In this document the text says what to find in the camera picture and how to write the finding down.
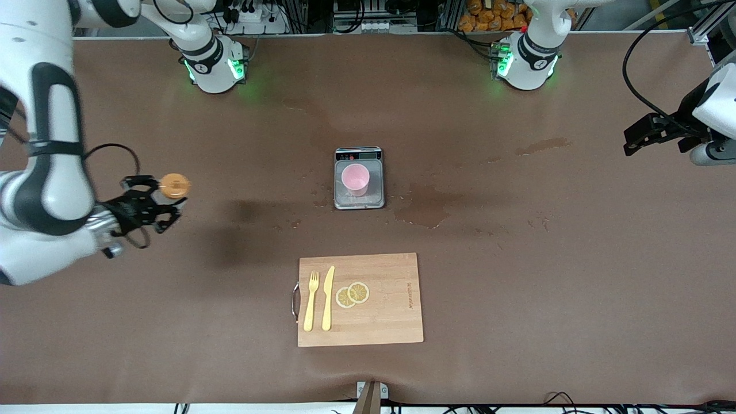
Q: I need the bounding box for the clear sauce bottle orange cap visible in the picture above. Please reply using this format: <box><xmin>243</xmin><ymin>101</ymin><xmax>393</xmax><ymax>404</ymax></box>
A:
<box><xmin>159</xmin><ymin>173</ymin><xmax>191</xmax><ymax>200</ymax></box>

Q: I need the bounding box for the pink plastic cup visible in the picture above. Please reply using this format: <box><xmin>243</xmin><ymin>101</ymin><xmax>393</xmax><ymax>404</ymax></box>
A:
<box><xmin>342</xmin><ymin>163</ymin><xmax>370</xmax><ymax>197</ymax></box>

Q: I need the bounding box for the yellow plastic fork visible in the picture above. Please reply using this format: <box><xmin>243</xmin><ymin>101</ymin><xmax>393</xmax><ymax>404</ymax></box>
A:
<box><xmin>303</xmin><ymin>271</ymin><xmax>320</xmax><ymax>332</ymax></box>

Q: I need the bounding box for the yellow plastic knife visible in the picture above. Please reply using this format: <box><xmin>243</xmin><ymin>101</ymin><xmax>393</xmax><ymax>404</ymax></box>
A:
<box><xmin>321</xmin><ymin>266</ymin><xmax>335</xmax><ymax>332</ymax></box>

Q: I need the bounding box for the orange snack packets pile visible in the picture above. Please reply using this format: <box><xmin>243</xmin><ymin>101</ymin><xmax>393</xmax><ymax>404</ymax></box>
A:
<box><xmin>458</xmin><ymin>0</ymin><xmax>532</xmax><ymax>32</ymax></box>

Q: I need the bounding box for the white power strip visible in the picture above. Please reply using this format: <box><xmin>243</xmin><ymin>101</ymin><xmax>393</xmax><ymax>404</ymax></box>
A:
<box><xmin>221</xmin><ymin>0</ymin><xmax>288</xmax><ymax>34</ymax></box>

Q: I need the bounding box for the silver digital kitchen scale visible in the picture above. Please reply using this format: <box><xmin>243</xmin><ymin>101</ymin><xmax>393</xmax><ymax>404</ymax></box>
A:
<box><xmin>334</xmin><ymin>147</ymin><xmax>386</xmax><ymax>210</ymax></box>

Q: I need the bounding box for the wooden cutting board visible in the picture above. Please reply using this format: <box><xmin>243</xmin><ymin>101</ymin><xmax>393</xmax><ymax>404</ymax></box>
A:
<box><xmin>292</xmin><ymin>252</ymin><xmax>424</xmax><ymax>348</ymax></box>

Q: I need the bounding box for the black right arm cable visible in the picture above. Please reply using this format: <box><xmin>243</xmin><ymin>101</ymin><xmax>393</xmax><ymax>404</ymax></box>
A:
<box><xmin>83</xmin><ymin>143</ymin><xmax>151</xmax><ymax>249</ymax></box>

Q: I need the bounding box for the aluminium frame profile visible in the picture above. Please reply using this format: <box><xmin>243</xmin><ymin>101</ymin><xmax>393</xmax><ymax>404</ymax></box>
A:
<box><xmin>687</xmin><ymin>0</ymin><xmax>736</xmax><ymax>64</ymax></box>

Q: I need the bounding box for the black floor cable bundle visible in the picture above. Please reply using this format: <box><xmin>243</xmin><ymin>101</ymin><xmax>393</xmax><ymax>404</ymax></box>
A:
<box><xmin>397</xmin><ymin>392</ymin><xmax>736</xmax><ymax>414</ymax></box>

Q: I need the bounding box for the metal table edge bracket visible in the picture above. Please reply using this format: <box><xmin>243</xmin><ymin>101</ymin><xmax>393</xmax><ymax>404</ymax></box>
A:
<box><xmin>356</xmin><ymin>381</ymin><xmax>389</xmax><ymax>414</ymax></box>

